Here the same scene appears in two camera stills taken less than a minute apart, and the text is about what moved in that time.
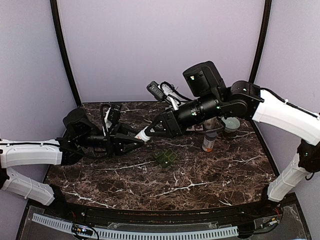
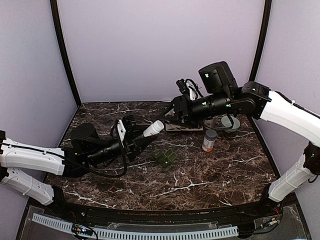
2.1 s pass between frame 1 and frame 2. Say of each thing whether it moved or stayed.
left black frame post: stayed
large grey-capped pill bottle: stayed
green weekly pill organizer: stayed
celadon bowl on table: stayed
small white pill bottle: moved
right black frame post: stayed
